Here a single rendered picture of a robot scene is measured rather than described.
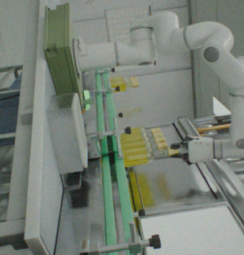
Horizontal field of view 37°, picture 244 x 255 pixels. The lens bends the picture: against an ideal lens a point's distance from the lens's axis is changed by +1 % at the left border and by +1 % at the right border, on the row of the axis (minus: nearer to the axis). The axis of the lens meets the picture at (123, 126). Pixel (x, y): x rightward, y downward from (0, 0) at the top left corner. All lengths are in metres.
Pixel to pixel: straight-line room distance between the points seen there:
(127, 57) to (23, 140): 0.54
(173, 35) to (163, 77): 6.22
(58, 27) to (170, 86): 6.35
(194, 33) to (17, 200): 0.80
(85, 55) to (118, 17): 5.87
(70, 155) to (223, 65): 0.58
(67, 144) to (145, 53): 0.48
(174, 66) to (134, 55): 6.17
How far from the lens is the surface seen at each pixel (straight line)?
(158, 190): 1.51
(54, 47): 1.33
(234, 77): 1.28
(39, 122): 1.10
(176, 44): 1.37
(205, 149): 1.50
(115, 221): 1.09
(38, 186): 0.95
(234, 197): 1.46
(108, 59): 1.43
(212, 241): 1.25
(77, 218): 1.09
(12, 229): 0.95
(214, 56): 1.27
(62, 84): 1.40
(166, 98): 7.72
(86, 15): 7.27
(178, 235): 1.27
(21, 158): 1.08
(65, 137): 1.17
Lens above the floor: 0.95
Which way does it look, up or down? 2 degrees up
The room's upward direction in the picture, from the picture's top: 82 degrees clockwise
